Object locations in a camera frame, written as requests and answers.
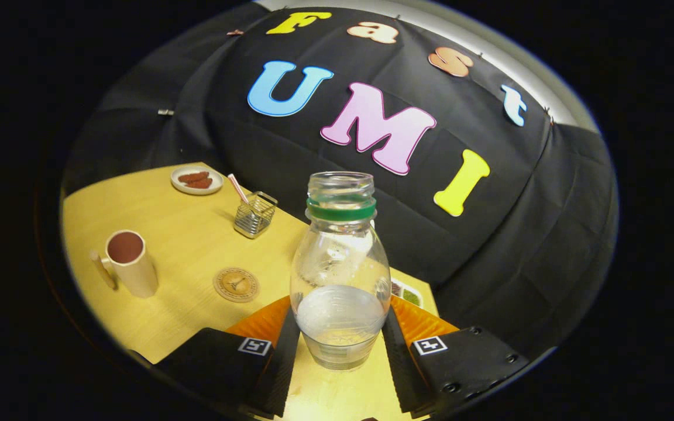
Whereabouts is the cream cup with handle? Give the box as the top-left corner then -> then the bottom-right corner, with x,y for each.
90,230 -> 159,299

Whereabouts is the round wooden coaster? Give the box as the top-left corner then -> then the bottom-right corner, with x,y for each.
213,267 -> 260,303

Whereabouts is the wooden table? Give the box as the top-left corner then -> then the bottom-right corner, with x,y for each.
62,162 -> 440,421

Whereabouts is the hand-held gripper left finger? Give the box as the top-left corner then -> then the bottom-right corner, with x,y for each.
156,295 -> 301,419

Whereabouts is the white divided grain dish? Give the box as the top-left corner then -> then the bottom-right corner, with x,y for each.
390,278 -> 423,309

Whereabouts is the clear plastic juice bottle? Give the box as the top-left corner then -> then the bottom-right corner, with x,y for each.
290,171 -> 391,371

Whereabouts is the wire mesh holder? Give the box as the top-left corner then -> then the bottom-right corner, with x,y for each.
234,191 -> 278,239

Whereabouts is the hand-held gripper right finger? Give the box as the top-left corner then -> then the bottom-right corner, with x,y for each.
381,295 -> 529,417

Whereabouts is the white round plate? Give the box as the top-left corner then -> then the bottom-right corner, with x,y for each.
171,165 -> 224,195

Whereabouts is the black backdrop cloth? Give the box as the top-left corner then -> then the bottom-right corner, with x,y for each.
63,6 -> 618,357

